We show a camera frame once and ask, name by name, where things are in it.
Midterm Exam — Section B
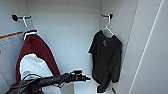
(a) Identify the black t-shirt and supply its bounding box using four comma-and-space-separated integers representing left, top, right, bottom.
87, 29, 124, 94

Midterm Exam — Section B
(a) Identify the white wardrobe door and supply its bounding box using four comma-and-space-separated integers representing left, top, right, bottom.
128, 0, 168, 94

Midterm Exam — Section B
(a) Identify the white wardrobe carcass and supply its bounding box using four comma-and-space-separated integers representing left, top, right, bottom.
0, 0, 141, 94

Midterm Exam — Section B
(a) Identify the red white varsity jacket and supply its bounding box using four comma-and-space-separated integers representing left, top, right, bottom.
14, 33, 63, 94

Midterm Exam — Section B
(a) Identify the white jacket hanger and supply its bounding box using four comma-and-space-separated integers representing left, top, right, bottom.
21, 16, 40, 41

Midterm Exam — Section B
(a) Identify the orange white warning label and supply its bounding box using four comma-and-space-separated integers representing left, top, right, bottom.
0, 30, 25, 56

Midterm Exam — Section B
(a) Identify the black wall hook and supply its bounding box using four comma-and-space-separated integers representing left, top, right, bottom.
99, 12, 115, 21
11, 13, 33, 23

